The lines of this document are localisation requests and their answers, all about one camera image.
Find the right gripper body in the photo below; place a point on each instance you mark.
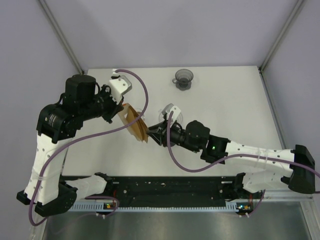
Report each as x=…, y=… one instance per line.
x=177, y=135

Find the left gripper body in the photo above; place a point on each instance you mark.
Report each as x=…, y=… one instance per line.
x=108, y=106

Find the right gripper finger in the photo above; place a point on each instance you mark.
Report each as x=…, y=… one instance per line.
x=159, y=138
x=156, y=129

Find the orange coffee filter box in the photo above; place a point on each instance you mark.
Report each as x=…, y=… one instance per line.
x=139, y=128

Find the clear glass dripper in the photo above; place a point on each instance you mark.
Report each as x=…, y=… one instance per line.
x=179, y=118

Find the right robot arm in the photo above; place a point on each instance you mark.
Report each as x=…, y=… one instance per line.
x=292, y=168

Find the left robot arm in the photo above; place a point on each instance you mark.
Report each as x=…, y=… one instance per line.
x=82, y=100

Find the grey plastic dripper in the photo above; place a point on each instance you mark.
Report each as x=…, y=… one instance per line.
x=183, y=79

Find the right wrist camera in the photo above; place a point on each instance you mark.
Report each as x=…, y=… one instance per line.
x=171, y=108

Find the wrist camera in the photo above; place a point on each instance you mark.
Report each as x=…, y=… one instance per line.
x=119, y=87
x=171, y=108

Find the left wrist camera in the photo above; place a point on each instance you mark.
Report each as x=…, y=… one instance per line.
x=119, y=87

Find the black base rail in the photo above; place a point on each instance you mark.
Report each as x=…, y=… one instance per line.
x=176, y=191

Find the grey slotted cable duct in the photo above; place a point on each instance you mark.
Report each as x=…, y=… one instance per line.
x=89, y=206

